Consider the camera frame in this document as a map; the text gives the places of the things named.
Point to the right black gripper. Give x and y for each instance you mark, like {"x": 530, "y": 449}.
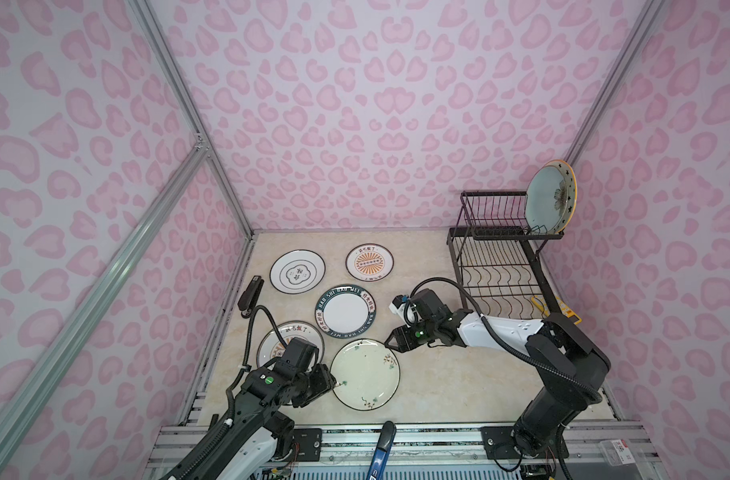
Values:
{"x": 402, "y": 339}

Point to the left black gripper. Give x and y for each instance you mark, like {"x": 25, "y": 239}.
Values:
{"x": 326, "y": 381}

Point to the cream floral branch plate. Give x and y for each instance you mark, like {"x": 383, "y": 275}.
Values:
{"x": 367, "y": 375}

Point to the green rim lettered plate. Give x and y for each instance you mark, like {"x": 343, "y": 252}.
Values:
{"x": 345, "y": 311}

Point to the small orange sunburst plate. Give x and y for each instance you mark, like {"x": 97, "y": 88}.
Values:
{"x": 369, "y": 262}

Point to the light teal flower plate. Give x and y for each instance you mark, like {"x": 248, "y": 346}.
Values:
{"x": 537, "y": 208}

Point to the star and cat plate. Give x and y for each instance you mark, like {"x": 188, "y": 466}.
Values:
{"x": 562, "y": 194}

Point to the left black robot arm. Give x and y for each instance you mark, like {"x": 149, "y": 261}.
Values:
{"x": 253, "y": 430}

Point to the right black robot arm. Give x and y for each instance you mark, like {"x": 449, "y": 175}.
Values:
{"x": 571, "y": 367}

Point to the yellow black object behind rack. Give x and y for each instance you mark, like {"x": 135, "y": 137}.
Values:
{"x": 566, "y": 312}

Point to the large orange sunburst plate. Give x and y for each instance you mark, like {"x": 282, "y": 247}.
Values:
{"x": 271, "y": 347}

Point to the black stapler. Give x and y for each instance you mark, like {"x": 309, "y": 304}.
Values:
{"x": 248, "y": 300}

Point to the white plate grey cloud outline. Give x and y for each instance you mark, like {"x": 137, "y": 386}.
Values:
{"x": 297, "y": 271}

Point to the white label with red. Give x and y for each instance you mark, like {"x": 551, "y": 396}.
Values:
{"x": 617, "y": 452}

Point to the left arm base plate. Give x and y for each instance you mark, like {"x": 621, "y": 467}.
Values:
{"x": 300, "y": 445}

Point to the blue handled tool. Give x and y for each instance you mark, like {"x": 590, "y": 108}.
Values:
{"x": 382, "y": 451}

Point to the black wire dish rack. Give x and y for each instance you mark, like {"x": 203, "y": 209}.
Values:
{"x": 496, "y": 256}

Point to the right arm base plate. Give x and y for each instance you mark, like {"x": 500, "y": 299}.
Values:
{"x": 500, "y": 443}

